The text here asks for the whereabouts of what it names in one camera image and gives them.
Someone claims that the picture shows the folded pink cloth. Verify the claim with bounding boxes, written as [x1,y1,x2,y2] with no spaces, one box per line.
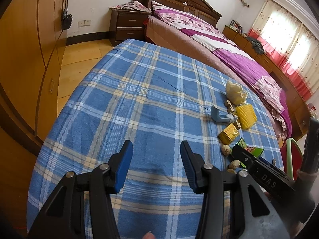
[110,1,151,13]

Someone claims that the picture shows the notched wooden block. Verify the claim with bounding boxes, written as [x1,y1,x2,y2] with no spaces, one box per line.
[232,115,242,129]
[224,100,236,115]

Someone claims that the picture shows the orange wooden wardrobe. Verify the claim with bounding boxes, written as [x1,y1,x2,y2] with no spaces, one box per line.
[1,0,68,155]

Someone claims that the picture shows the purple floral quilt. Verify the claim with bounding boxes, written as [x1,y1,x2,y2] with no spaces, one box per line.
[151,1,292,138]

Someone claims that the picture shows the red and white curtains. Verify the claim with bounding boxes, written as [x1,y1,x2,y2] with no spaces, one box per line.
[248,0,318,100]

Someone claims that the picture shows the long low wooden cabinet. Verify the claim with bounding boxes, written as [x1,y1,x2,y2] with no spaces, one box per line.
[222,25,311,141]

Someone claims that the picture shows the walnut near gripper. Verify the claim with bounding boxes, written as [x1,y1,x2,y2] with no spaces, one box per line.
[228,160,241,170]

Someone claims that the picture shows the bed with mauve bedspread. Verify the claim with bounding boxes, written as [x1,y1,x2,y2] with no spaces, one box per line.
[146,16,287,141]

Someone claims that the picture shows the blue plastic hook piece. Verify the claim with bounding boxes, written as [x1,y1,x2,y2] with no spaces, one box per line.
[210,105,235,124]

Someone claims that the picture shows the black bag hanging on wardrobe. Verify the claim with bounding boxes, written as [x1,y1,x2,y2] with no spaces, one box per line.
[61,8,73,30]

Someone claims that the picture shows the wall power socket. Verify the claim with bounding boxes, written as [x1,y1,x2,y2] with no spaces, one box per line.
[78,20,91,27]

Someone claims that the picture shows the blue plaid tablecloth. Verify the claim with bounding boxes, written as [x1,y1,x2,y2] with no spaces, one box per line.
[26,38,285,239]

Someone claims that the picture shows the books on cabinet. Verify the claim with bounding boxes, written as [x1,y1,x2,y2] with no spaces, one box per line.
[229,20,244,35]

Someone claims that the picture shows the right hand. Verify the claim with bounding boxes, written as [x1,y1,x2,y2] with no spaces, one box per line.
[142,231,155,239]

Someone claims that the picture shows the red bin with green rim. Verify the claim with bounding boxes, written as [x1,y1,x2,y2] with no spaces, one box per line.
[280,138,303,181]

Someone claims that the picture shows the dark clothes pile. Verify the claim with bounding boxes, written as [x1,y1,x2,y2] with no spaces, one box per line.
[247,36,265,55]

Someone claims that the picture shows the yellow foam net pad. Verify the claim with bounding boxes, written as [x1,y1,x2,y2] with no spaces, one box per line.
[235,104,257,129]

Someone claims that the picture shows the walnut near yellow box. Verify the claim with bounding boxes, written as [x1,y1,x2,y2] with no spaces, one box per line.
[221,145,231,157]

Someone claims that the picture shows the dark wooden nightstand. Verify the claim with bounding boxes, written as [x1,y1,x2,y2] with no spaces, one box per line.
[109,9,151,46]

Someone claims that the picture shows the cream tissue paper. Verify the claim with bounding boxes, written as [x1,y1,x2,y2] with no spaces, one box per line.
[225,81,248,105]

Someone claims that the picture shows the green snack wrapper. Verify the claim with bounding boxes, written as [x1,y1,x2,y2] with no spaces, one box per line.
[236,138,264,158]

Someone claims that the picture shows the small yellow carton box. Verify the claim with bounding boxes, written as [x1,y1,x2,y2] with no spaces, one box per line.
[218,123,239,145]

